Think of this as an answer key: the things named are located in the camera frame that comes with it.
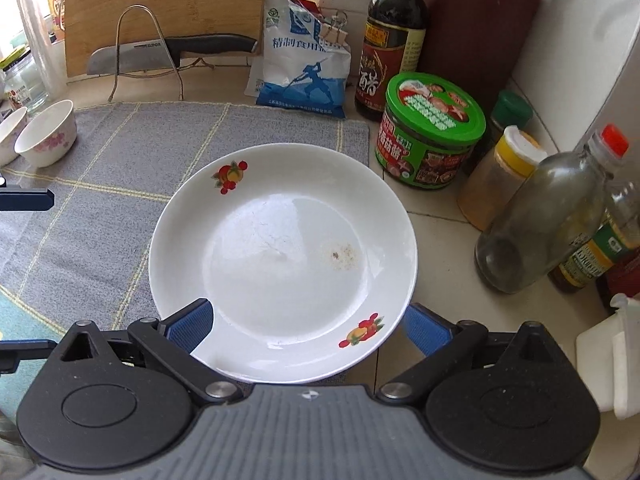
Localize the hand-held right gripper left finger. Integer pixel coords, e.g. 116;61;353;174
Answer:
55;298;244;407

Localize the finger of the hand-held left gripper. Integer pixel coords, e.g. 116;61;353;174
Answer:
0;340;58;373
0;187;55;211

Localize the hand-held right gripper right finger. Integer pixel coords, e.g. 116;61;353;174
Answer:
376;302;566;405

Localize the white bowl with pink flowers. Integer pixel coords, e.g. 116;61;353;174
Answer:
14;99;78;168
0;106;29;167

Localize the white plate with fruit print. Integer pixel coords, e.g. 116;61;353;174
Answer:
148;142;419;386

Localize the grey checkered dish mat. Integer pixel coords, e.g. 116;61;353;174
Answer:
0;101;372;386

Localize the glass jar with lid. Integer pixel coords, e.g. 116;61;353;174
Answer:
0;45;51;113

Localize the yellow cap spice jar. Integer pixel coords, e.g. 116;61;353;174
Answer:
456;125;548;231

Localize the tall plastic wrap roll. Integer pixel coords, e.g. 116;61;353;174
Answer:
15;0;68;101

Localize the red cap glass bottle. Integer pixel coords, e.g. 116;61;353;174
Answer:
474;124;630;295

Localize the white plastic container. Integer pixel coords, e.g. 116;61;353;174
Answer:
575;294;640;421

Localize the green label oil bottle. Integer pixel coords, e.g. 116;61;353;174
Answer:
547;175;640;293

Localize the orange cooking wine jug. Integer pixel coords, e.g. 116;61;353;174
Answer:
46;0;68;43

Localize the red label dark sauce bottle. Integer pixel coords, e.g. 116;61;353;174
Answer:
595;245;640;316

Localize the green lid sauce jar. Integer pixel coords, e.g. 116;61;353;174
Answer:
375;72;487;191

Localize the green cap spice jar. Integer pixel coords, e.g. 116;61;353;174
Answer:
470;90;533;176

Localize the bamboo cutting board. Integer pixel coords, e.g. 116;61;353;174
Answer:
65;0;268;78

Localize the white and blue salt bag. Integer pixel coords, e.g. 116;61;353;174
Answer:
245;0;351;120

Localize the dark vinegar bottle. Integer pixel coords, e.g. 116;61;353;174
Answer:
354;0;428;122

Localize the dark red knife block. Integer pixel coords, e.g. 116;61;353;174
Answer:
425;0;543;126

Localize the metal wire rack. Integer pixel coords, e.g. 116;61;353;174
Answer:
107;5;216;103

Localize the black handled kitchen knife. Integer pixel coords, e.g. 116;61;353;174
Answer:
86;34;258;77

